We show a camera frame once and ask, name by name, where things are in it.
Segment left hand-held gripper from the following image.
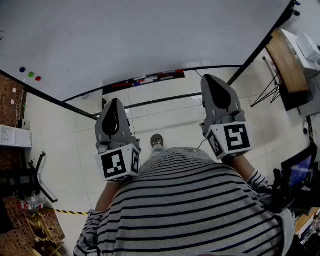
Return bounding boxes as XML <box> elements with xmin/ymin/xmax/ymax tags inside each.
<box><xmin>94</xmin><ymin>98</ymin><xmax>142</xmax><ymax>183</ymax></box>

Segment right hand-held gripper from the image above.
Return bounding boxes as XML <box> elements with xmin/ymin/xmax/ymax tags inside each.
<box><xmin>199</xmin><ymin>74</ymin><xmax>252</xmax><ymax>161</ymax></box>

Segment person's right forearm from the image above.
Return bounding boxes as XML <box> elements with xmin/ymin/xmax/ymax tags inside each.
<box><xmin>221</xmin><ymin>154</ymin><xmax>258</xmax><ymax>182</ymax></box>

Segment person's left forearm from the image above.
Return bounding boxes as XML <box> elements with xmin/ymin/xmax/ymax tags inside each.
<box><xmin>94</xmin><ymin>178</ymin><xmax>126</xmax><ymax>213</ymax></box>

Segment black marker tray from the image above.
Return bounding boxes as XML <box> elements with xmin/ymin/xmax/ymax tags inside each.
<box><xmin>101</xmin><ymin>69</ymin><xmax>186</xmax><ymax>96</ymax></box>

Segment row of whiteboard markers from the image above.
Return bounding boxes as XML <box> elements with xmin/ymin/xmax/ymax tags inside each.
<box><xmin>111</xmin><ymin>70</ymin><xmax>185</xmax><ymax>89</ymax></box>

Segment person's brown shoe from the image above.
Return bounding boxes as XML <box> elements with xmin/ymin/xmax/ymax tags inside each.
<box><xmin>150</xmin><ymin>134</ymin><xmax>165</xmax><ymax>149</ymax></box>

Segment grey trouser leg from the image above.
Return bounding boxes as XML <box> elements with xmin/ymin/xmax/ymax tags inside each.
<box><xmin>149</xmin><ymin>144</ymin><xmax>167</xmax><ymax>159</ymax></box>

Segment black whiteboard stand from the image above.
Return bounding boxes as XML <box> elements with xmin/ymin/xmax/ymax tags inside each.
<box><xmin>59</xmin><ymin>91</ymin><xmax>203</xmax><ymax>121</ymax></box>

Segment wooden table hairpin legs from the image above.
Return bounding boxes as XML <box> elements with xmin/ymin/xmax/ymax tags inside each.
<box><xmin>250</xmin><ymin>28</ymin><xmax>315</xmax><ymax>112</ymax></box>

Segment small grey device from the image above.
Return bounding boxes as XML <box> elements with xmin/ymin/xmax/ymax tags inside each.
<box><xmin>17</xmin><ymin>118</ymin><xmax>32</xmax><ymax>131</ymax></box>

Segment black folded stand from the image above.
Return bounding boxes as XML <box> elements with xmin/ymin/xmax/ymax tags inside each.
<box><xmin>26</xmin><ymin>150</ymin><xmax>59</xmax><ymax>204</ymax></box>

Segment yellow black hazard tape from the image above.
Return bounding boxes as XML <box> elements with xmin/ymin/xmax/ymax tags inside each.
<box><xmin>53</xmin><ymin>208</ymin><xmax>90</xmax><ymax>217</ymax></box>

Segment white printer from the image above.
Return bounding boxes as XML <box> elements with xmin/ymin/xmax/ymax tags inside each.
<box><xmin>279</xmin><ymin>28</ymin><xmax>320</xmax><ymax>80</ymax></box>

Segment white cabinet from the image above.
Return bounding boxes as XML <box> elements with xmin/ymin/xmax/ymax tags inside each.
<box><xmin>0</xmin><ymin>124</ymin><xmax>33</xmax><ymax>149</ymax></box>

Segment striped grey shirt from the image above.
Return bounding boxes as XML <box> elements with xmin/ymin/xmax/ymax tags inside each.
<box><xmin>73</xmin><ymin>147</ymin><xmax>296</xmax><ymax>256</ymax></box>

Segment black monitor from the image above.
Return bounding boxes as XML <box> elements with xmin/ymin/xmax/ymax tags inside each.
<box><xmin>280</xmin><ymin>142</ymin><xmax>320</xmax><ymax>189</ymax></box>

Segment clear plastic bottle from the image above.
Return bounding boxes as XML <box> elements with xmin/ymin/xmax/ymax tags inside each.
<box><xmin>22</xmin><ymin>196</ymin><xmax>47</xmax><ymax>212</ymax></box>

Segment brown cardboard boxes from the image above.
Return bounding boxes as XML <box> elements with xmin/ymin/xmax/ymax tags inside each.
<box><xmin>24</xmin><ymin>207</ymin><xmax>67</xmax><ymax>256</ymax></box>

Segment white whiteboard black frame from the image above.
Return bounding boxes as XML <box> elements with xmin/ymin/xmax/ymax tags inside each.
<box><xmin>0</xmin><ymin>0</ymin><xmax>298</xmax><ymax>103</ymax></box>

